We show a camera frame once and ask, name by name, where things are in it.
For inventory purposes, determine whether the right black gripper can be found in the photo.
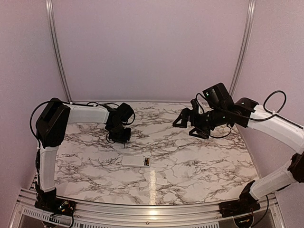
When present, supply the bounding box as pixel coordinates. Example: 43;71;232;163
173;105;228;139

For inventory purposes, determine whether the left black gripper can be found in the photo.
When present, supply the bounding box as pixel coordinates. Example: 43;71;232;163
109;123;132;143

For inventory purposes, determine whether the white remote control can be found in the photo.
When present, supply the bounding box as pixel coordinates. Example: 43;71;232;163
122;156;147;168

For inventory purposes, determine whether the white battery cover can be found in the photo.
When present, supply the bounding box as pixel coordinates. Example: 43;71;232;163
156;178;168;185

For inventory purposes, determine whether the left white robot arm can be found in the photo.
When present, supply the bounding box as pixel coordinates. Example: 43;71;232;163
29;98;135;211

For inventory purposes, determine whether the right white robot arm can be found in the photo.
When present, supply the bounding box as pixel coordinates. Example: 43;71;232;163
172;83;304;213

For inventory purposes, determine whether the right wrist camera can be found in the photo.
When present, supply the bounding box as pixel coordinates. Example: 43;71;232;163
190;98;205;114

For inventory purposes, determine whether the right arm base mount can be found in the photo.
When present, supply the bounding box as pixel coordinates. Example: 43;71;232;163
219;199;261;218

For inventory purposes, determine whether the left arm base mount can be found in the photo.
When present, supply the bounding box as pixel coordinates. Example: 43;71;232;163
35;198;76;216

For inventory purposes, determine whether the front aluminium rail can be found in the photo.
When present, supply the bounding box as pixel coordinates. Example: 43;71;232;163
9;189;285;228

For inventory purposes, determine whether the right aluminium frame post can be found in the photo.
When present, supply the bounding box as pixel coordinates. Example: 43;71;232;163
229;0;257;96

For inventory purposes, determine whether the aluminium frame post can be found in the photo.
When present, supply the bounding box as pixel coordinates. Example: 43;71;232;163
229;0;257;96
45;0;72;102

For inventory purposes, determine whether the left aluminium frame post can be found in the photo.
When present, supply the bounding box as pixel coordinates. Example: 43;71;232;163
45;0;72;102

